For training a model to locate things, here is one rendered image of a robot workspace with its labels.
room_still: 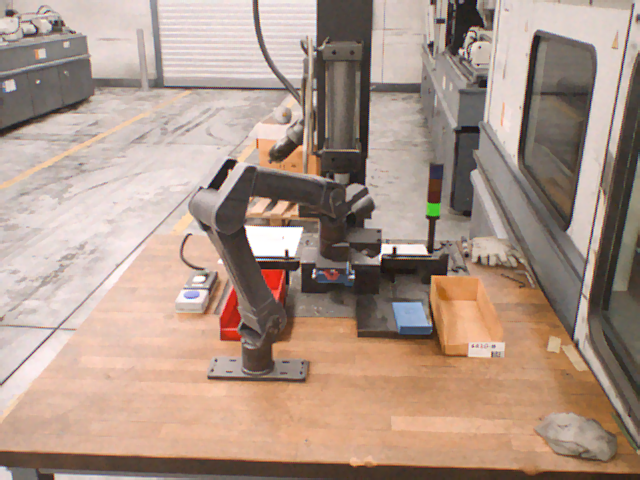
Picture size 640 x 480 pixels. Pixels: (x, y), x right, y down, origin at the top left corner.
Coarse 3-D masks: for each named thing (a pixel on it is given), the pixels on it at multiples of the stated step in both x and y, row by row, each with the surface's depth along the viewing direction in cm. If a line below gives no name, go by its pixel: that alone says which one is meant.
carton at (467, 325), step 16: (432, 288) 148; (448, 288) 151; (464, 288) 151; (480, 288) 147; (432, 304) 147; (448, 304) 150; (464, 304) 150; (480, 304) 147; (448, 320) 143; (464, 320) 143; (480, 320) 143; (496, 320) 131; (448, 336) 136; (464, 336) 136; (480, 336) 136; (496, 336) 131; (448, 352) 130; (464, 352) 129; (480, 352) 129; (496, 352) 129
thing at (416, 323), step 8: (392, 304) 146; (400, 304) 146; (408, 304) 146; (416, 304) 146; (400, 312) 143; (416, 312) 143; (424, 312) 143; (400, 320) 139; (408, 320) 139; (416, 320) 139; (424, 320) 139; (400, 328) 133; (408, 328) 133; (416, 328) 133; (424, 328) 133
